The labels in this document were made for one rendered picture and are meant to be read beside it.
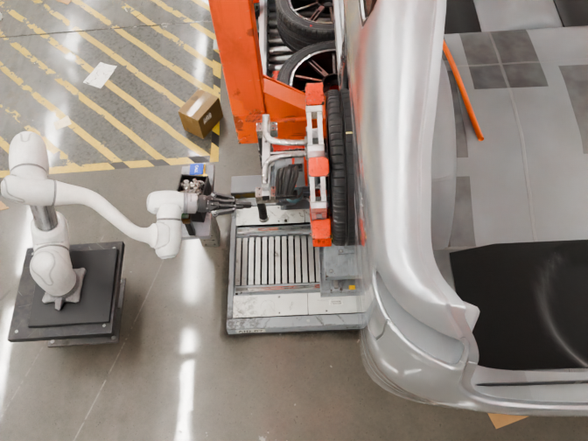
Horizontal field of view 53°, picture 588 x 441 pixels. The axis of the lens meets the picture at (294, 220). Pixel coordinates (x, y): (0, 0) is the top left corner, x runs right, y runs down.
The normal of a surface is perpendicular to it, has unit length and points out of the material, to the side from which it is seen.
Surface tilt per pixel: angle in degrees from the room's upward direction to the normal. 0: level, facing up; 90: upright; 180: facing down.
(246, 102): 90
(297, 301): 0
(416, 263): 20
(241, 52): 90
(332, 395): 0
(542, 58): 6
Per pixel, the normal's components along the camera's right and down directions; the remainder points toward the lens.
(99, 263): -0.04, -0.49
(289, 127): 0.02, 0.85
